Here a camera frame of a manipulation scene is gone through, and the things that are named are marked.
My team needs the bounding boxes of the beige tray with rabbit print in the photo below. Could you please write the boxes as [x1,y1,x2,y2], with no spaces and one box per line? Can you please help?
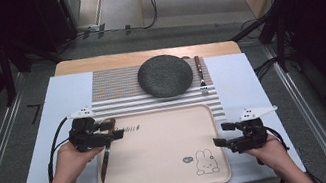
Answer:
[84,98,234,183]

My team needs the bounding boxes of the white table sheet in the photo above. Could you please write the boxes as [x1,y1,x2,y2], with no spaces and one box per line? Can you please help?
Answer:
[0,35,307,183]

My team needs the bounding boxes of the white power strip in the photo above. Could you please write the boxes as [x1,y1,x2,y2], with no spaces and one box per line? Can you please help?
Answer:
[77,21,108,37]

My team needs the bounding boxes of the dark grey speckled plate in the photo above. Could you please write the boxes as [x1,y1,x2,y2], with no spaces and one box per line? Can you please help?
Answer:
[133,49,197,103]

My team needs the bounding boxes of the brown-handled fork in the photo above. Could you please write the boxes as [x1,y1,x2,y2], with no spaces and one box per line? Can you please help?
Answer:
[193,54,210,97]

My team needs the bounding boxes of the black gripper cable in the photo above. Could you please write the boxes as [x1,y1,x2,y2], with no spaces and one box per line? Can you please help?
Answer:
[37,116,82,183]
[252,123,293,167]

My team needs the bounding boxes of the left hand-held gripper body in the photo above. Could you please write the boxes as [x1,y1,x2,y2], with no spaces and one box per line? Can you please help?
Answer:
[64,103,115,155]

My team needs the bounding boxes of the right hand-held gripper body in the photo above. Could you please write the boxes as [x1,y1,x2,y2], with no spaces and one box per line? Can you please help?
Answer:
[221,102,285,156]

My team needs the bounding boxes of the black metal stand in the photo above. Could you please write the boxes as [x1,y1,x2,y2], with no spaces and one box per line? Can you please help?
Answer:
[226,0,303,82]
[0,32,68,108]

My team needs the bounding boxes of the striped placemat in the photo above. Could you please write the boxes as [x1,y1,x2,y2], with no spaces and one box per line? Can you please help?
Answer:
[83,49,227,144]

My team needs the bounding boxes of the black floor cables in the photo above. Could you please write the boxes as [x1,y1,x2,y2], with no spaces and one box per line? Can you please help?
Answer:
[251,56,282,83]

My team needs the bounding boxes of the person's left hand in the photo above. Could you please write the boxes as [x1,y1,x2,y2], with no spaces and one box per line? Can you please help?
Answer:
[48,136,111,183]

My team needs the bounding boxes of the brown-handled table knife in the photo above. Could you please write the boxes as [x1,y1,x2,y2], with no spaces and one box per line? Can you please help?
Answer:
[90,117,127,183]

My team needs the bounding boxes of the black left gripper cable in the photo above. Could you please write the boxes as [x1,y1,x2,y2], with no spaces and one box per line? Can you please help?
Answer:
[37,116,82,183]

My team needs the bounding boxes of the person's right hand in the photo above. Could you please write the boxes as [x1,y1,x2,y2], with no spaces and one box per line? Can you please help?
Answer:
[243,132,294,180]

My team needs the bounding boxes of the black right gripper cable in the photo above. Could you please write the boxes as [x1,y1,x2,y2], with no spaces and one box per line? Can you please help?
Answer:
[252,123,293,167]

